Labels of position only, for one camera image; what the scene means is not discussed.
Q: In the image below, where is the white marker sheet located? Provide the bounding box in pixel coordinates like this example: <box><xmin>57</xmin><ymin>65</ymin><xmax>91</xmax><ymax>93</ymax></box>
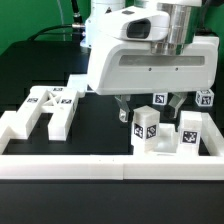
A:
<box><xmin>67</xmin><ymin>74</ymin><xmax>88</xmax><ymax>93</ymax></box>

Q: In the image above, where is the white chair seat part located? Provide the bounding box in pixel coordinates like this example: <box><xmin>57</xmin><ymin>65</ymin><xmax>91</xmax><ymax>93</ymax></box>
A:
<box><xmin>131</xmin><ymin>123</ymin><xmax>204</xmax><ymax>156</ymax></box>

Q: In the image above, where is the white U-shaped fence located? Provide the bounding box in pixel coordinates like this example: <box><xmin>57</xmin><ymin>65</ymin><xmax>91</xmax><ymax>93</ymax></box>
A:
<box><xmin>0</xmin><ymin>111</ymin><xmax>224</xmax><ymax>180</ymax></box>

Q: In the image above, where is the white chair back frame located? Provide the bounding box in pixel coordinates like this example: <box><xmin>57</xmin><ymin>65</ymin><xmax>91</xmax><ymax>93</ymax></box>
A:
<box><xmin>10</xmin><ymin>86</ymin><xmax>85</xmax><ymax>141</ymax></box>

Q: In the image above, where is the black cable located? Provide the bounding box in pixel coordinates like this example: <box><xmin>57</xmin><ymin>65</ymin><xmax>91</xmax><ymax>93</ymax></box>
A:
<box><xmin>27</xmin><ymin>0</ymin><xmax>86</xmax><ymax>42</ymax></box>

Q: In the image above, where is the grey thin cable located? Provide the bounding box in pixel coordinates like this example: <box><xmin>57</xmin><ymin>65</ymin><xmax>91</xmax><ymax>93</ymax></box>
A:
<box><xmin>56</xmin><ymin>0</ymin><xmax>66</xmax><ymax>42</ymax></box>

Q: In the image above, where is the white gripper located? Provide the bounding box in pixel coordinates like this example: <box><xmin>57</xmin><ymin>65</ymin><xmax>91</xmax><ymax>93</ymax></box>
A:
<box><xmin>87</xmin><ymin>5</ymin><xmax>219</xmax><ymax>123</ymax></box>

